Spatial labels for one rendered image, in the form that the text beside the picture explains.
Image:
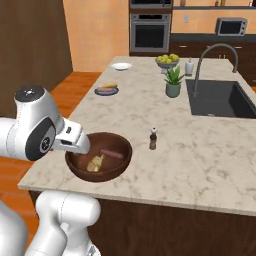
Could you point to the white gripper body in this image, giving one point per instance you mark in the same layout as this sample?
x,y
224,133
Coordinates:
x,y
84,144

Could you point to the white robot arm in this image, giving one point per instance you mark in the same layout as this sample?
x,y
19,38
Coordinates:
x,y
33,133

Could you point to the yellow tan bun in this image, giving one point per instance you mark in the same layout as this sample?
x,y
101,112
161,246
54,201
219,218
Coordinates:
x,y
110,85
95,164

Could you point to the reddish brown sausage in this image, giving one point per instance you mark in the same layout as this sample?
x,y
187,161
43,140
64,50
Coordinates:
x,y
112,154
102,89

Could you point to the brown wooden bowl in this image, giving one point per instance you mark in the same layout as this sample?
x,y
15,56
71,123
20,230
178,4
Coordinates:
x,y
115,168

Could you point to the blue grey plate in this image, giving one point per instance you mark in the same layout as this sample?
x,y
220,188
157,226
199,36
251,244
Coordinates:
x,y
106,92

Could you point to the white plate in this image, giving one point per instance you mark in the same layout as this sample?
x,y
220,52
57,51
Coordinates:
x,y
121,66

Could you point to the grey fruit bowl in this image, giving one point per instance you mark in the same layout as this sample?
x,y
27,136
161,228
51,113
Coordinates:
x,y
166,65

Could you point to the brown pepper grinder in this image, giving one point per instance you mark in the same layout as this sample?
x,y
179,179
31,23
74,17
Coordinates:
x,y
153,140

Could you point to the green potted plant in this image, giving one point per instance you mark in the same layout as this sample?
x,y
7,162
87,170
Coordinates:
x,y
173,85

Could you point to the dark brown tall cabinet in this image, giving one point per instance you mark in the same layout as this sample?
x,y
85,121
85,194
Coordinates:
x,y
33,43

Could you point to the yellow green lemon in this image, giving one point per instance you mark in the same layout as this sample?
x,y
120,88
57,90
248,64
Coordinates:
x,y
174,57
166,57
161,59

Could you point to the dark brown island cabinet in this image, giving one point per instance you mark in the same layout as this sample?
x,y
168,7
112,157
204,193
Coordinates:
x,y
166,230

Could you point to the white soap dispenser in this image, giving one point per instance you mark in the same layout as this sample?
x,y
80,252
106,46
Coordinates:
x,y
189,67

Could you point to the grey curved tap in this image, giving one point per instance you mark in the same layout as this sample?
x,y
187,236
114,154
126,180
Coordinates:
x,y
200,63

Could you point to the dark grey sink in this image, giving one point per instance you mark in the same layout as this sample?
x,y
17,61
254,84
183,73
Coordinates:
x,y
218,100

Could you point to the steel microwave oven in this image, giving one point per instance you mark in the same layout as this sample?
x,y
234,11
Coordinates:
x,y
150,3

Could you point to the dark brown cupboard run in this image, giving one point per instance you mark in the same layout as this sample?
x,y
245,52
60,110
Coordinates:
x,y
213,46

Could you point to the grey toaster oven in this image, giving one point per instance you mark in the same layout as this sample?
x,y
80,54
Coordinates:
x,y
231,27

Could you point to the steel wall oven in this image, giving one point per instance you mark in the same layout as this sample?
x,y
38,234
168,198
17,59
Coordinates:
x,y
150,33

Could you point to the dark wall shelf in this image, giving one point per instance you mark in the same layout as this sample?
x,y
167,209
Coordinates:
x,y
213,7

